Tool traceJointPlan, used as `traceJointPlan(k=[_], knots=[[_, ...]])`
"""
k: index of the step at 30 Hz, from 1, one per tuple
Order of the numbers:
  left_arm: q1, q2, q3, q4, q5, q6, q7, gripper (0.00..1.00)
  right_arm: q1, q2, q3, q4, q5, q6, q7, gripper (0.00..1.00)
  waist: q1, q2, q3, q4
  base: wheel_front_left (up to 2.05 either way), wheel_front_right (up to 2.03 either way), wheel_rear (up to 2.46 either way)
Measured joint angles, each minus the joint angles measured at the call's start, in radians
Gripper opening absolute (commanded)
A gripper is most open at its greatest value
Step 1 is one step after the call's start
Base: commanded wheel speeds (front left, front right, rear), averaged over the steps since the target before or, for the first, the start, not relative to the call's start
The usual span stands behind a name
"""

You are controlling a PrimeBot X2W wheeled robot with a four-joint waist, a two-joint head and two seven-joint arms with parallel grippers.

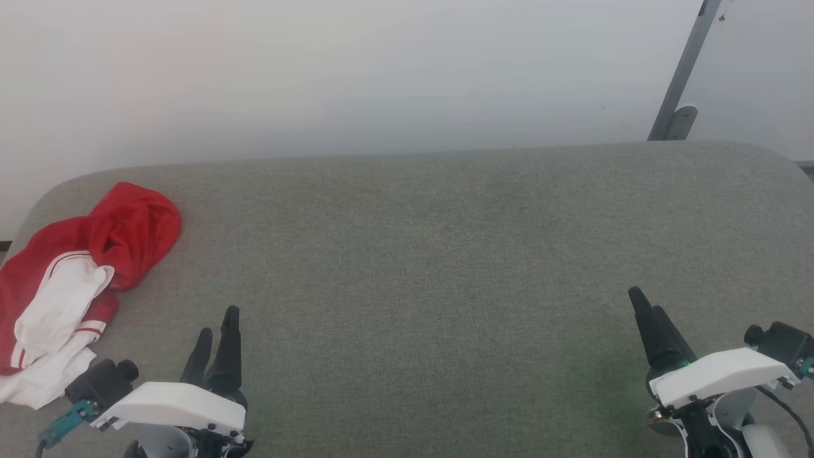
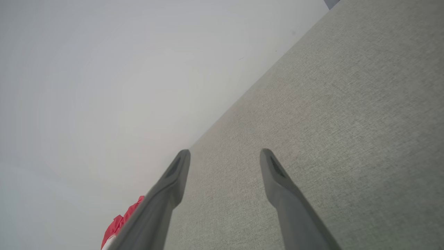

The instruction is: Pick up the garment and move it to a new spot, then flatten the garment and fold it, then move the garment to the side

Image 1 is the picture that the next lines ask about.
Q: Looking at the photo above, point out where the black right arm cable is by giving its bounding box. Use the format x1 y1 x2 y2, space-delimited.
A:
755 384 814 458

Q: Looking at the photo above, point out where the grey-green fabric sofa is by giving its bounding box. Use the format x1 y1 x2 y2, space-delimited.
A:
0 141 814 458

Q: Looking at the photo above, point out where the grey metal pole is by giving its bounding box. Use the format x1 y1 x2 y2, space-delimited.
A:
647 0 724 142

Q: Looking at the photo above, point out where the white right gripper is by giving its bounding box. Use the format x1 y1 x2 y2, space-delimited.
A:
628 286 800 409

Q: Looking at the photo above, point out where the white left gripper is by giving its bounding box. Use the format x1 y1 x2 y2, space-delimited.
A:
92 305 254 458

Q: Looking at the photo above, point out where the red and white jersey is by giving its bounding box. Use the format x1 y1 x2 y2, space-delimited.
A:
0 182 183 410

